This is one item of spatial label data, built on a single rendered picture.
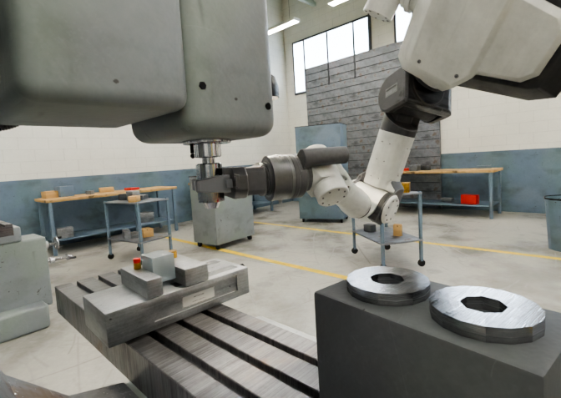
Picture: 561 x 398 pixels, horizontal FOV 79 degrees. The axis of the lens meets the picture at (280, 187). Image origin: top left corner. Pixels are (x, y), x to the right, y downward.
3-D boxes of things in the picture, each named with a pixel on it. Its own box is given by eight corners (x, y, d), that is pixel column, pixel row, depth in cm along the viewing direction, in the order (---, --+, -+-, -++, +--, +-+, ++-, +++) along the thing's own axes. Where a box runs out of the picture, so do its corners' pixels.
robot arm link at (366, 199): (317, 196, 81) (347, 219, 96) (353, 214, 75) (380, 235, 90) (339, 158, 82) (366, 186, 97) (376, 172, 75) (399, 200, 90)
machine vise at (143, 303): (217, 280, 100) (214, 244, 100) (250, 292, 90) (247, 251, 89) (85, 325, 76) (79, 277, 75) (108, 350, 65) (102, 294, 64)
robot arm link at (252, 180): (218, 158, 69) (274, 154, 73) (222, 205, 70) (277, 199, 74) (233, 156, 57) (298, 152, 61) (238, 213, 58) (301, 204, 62)
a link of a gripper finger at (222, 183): (194, 177, 59) (229, 173, 61) (195, 195, 59) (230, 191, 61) (195, 177, 57) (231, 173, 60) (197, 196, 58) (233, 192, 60)
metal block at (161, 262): (164, 273, 84) (162, 249, 84) (175, 278, 80) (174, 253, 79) (143, 279, 80) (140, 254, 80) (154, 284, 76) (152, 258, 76)
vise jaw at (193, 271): (178, 268, 92) (177, 253, 91) (209, 279, 81) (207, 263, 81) (156, 274, 87) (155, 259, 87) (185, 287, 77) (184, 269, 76)
